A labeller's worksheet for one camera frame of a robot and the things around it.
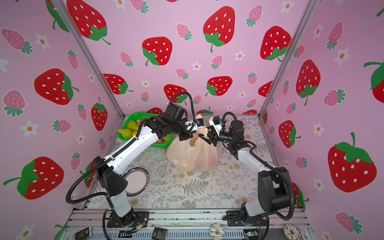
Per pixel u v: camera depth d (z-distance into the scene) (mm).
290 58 860
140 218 746
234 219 733
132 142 490
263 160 505
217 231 699
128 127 1031
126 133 968
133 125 1020
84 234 688
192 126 625
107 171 441
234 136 641
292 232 687
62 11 687
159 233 687
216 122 674
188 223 731
